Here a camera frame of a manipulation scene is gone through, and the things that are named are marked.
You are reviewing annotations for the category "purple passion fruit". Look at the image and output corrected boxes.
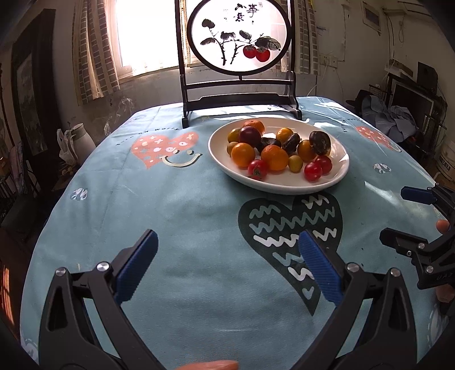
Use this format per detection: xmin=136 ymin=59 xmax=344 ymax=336
xmin=239 ymin=126 xmax=262 ymax=147

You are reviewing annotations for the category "large orange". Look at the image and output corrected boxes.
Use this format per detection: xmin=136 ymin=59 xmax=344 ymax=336
xmin=261 ymin=145 xmax=289 ymax=172

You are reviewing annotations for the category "dark wooden painted table screen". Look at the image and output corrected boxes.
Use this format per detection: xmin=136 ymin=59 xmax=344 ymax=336
xmin=174 ymin=0 xmax=303 ymax=129

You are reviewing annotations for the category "black computer monitor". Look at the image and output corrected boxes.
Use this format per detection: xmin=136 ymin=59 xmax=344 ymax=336
xmin=388 ymin=81 xmax=435 ymax=122

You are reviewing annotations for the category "blue clothes pile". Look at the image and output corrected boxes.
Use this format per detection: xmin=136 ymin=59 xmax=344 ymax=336
xmin=363 ymin=95 xmax=420 ymax=143

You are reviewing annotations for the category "cherry tomato with green stem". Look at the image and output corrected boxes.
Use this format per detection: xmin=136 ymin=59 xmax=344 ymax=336
xmin=248 ymin=159 xmax=268 ymax=180

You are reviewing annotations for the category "white wall vent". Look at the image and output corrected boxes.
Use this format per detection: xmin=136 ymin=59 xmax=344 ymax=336
xmin=362 ymin=2 xmax=383 ymax=35

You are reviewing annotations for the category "checkered curtain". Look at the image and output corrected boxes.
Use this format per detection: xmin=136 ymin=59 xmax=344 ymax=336
xmin=73 ymin=0 xmax=121 ymax=104
xmin=281 ymin=0 xmax=320 ymax=76

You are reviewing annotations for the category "red cherry tomato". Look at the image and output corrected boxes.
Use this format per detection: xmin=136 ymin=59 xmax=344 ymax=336
xmin=315 ymin=155 xmax=333 ymax=175
xmin=304 ymin=162 xmax=323 ymax=182

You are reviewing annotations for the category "dark water chestnut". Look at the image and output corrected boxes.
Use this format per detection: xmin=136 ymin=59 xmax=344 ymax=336
xmin=257 ymin=137 xmax=282 ymax=153
xmin=309 ymin=130 xmax=332 ymax=156
xmin=282 ymin=133 xmax=302 ymax=155

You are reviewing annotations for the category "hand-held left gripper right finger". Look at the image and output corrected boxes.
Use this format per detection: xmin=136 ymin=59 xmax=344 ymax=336
xmin=295 ymin=229 xmax=418 ymax=370

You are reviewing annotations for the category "small orange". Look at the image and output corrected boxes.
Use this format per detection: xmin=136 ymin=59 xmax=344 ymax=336
xmin=275 ymin=127 xmax=294 ymax=145
xmin=297 ymin=140 xmax=317 ymax=162
xmin=231 ymin=142 xmax=256 ymax=168

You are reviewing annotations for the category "white plastic bag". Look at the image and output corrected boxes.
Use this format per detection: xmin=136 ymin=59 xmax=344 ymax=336
xmin=57 ymin=129 xmax=78 ymax=167

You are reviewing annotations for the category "person's left hand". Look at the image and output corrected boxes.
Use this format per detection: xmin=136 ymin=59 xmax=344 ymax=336
xmin=176 ymin=360 xmax=239 ymax=370

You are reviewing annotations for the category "white jug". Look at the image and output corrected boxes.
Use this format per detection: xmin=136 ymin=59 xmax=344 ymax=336
xmin=69 ymin=123 xmax=96 ymax=158

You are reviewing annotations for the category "mottled oval orange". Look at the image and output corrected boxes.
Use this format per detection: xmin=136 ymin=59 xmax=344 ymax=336
xmin=243 ymin=120 xmax=266 ymax=135

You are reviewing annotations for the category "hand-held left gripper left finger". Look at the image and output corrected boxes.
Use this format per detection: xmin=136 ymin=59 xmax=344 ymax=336
xmin=37 ymin=229 xmax=167 ymax=370

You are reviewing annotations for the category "white oval plate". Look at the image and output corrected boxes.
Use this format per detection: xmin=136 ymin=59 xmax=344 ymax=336
xmin=208 ymin=117 xmax=350 ymax=196

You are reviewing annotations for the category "person's right hand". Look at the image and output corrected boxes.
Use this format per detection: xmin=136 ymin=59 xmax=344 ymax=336
xmin=435 ymin=219 xmax=455 ymax=303

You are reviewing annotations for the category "light blue printed tablecloth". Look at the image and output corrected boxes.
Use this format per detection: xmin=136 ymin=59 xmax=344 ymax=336
xmin=19 ymin=96 xmax=452 ymax=370

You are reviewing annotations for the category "bright window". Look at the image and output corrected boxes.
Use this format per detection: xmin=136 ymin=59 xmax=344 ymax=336
xmin=115 ymin=0 xmax=185 ymax=73

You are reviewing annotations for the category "white plastic bucket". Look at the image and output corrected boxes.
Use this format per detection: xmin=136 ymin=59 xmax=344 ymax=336
xmin=437 ymin=137 xmax=455 ymax=178

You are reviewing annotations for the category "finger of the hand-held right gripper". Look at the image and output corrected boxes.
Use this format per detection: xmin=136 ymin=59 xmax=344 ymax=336
xmin=379 ymin=228 xmax=455 ymax=266
xmin=400 ymin=183 xmax=455 ymax=219

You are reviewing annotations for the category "black speaker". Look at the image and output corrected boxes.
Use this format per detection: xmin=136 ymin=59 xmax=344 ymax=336
xmin=417 ymin=62 xmax=439 ymax=94

